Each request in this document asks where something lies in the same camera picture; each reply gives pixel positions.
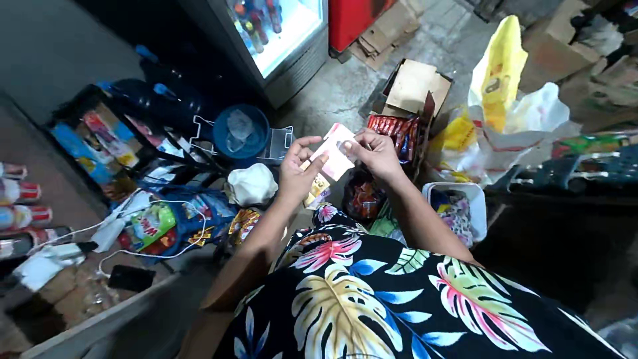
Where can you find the person's left hand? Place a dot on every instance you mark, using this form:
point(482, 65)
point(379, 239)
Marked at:
point(293, 182)

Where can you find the person's right hand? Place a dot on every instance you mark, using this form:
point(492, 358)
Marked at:
point(384, 159)

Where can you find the person's left fingers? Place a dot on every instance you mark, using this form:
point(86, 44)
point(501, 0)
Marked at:
point(302, 153)

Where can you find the person's right fingers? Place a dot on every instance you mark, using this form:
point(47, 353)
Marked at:
point(370, 137)

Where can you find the person's right thumb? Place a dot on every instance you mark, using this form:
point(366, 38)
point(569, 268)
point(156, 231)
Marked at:
point(356, 151)

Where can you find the person's left thumb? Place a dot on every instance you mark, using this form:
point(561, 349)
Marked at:
point(316, 165)

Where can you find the person's left index finger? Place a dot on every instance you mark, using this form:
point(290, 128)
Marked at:
point(309, 140)

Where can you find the pink and white paper banknote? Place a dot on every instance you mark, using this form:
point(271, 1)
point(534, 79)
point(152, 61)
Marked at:
point(335, 154)

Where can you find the yellow banknote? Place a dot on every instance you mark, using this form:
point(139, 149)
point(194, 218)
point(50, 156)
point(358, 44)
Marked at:
point(318, 188)

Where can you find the violet banknote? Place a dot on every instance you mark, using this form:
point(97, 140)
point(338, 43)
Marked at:
point(319, 198)

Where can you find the person's right forearm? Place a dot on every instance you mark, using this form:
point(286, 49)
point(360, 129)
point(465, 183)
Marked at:
point(423, 219)

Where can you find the person's left forearm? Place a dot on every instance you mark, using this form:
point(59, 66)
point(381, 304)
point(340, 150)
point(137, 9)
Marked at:
point(259, 239)

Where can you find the pile of red packets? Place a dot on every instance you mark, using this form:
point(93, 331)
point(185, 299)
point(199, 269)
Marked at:
point(396, 129)

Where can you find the dark bag of red packets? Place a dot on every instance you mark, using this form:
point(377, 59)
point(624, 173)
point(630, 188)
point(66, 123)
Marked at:
point(366, 194)

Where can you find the knotted white plastic bag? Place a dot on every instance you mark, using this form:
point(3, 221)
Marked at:
point(253, 184)

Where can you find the clear plastic bag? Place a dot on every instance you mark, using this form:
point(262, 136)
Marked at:
point(240, 127)

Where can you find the open brown cardboard box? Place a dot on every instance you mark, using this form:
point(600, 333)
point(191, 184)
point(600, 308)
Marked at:
point(417, 87)

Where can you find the blue round bucket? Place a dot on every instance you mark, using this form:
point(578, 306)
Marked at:
point(224, 142)

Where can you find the green plastic bag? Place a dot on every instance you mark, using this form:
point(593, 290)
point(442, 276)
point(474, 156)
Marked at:
point(386, 224)

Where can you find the lit glass-door drink fridge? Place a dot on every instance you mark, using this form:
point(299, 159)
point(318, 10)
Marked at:
point(294, 60)

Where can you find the pile of orange-yellow packets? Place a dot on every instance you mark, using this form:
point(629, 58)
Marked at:
point(244, 224)

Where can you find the stack of flattened cardboard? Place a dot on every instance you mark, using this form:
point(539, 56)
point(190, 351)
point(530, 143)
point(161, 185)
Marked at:
point(386, 36)

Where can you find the pile of small assorted packets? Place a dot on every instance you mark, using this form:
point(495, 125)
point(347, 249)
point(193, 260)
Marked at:
point(202, 212)

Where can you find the red cabinet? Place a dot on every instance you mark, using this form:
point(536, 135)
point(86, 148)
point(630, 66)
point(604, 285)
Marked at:
point(351, 22)

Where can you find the pile of purple sachets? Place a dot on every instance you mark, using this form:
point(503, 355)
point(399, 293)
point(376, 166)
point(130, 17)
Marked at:
point(457, 219)

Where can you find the white plastic tub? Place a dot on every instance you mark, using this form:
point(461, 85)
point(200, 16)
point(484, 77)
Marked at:
point(479, 214)

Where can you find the blue basket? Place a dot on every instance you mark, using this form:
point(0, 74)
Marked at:
point(187, 224)

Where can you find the dark blue water jug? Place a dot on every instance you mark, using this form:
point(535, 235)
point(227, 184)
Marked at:
point(130, 93)
point(177, 102)

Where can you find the person's body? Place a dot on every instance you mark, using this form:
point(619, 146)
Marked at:
point(349, 299)

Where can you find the yellow plastic bag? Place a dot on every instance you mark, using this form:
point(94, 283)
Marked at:
point(498, 75)

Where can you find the green detergent packet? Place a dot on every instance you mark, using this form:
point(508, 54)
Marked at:
point(153, 224)

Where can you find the large brown cardboard box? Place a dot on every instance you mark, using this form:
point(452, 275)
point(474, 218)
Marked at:
point(556, 47)

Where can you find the black phone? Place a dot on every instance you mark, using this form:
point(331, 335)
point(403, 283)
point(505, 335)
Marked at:
point(131, 278)

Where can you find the black crate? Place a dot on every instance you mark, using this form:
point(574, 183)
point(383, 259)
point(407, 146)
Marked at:
point(60, 112)

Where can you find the crumpled white plastic wrapper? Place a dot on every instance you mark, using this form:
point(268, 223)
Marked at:
point(47, 267)

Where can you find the row of red-white cans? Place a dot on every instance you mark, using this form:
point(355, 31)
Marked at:
point(25, 217)

